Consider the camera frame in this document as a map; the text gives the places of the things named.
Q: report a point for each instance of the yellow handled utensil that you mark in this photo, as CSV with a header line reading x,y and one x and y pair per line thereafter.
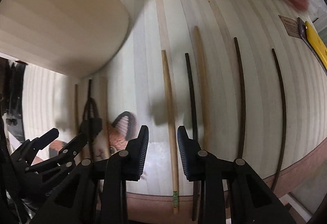
x,y
314,42

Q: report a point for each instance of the brown label card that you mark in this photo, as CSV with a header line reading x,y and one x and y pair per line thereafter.
x,y
291,26

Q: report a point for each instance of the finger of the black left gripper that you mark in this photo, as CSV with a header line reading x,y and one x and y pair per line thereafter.
x,y
29,149
74,147

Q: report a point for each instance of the black chopstick far right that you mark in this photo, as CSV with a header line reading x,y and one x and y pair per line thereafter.
x,y
284,121

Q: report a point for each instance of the black stovetop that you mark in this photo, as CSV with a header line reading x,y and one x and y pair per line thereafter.
x,y
12,75

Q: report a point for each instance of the tan wooden chopstick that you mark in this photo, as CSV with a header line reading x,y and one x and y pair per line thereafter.
x,y
171,130

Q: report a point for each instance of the dark brown chopstick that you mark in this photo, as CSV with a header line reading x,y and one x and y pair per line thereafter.
x,y
243,101

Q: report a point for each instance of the dark thin chopstick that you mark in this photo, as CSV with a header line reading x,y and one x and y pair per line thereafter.
x,y
194,132

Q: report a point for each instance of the long light wooden chopstick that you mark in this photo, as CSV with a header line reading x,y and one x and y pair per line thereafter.
x,y
203,86

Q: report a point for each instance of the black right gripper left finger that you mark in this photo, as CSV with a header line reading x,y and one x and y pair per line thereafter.
x,y
125,165

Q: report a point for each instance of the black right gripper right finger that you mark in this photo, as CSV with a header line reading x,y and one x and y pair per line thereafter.
x,y
202,166

